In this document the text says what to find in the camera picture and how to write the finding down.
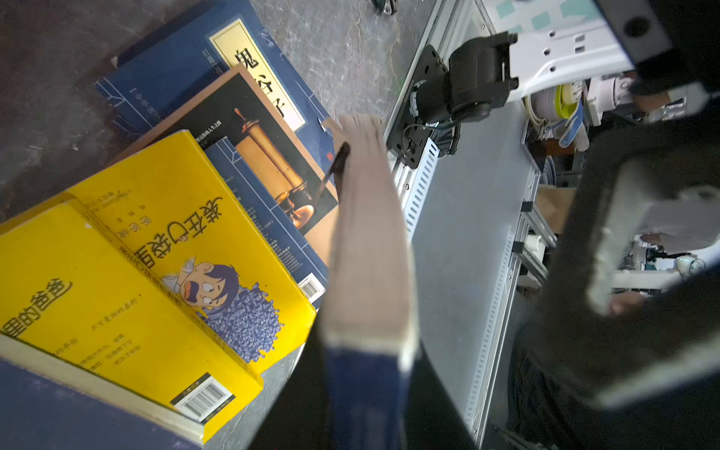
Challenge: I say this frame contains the yellow cartoon cover book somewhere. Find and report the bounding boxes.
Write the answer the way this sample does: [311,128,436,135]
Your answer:
[1,131,316,441]

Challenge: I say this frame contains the brown lamp cover book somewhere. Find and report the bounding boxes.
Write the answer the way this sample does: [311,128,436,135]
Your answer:
[114,67,339,264]

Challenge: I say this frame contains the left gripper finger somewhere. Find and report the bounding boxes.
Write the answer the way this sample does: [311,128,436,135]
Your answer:
[505,111,720,450]

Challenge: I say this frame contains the dark blue barcode book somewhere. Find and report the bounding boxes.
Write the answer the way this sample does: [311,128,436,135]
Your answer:
[250,114,474,449]

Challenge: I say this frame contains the blue yellow-label book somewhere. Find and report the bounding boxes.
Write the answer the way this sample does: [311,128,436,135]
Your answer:
[94,0,339,176]

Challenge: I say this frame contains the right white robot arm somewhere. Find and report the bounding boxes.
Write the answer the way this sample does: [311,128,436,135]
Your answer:
[409,1,719,126]

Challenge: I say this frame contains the blue back-cover book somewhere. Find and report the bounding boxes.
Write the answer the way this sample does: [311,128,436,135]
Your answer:
[1,336,204,449]

